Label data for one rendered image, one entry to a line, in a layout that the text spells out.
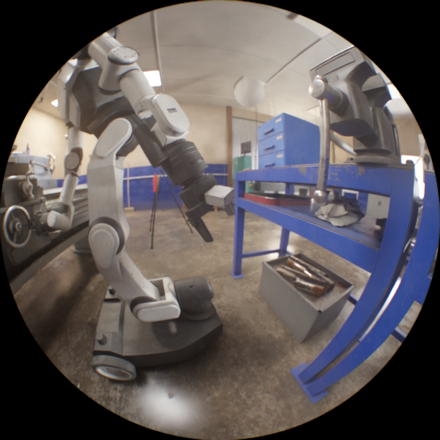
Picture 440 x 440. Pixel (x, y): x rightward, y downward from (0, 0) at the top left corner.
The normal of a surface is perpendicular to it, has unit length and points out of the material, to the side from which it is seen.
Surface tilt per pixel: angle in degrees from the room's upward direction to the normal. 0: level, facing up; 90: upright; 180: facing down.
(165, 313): 90
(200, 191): 71
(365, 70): 151
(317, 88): 90
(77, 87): 106
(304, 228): 90
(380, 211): 90
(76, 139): 79
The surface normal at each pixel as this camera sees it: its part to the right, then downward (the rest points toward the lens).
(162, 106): 0.70, -0.16
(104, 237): 0.40, 0.23
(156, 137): -0.51, 0.57
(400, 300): -0.97, 0.05
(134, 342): 0.00, -0.97
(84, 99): 0.29, 0.49
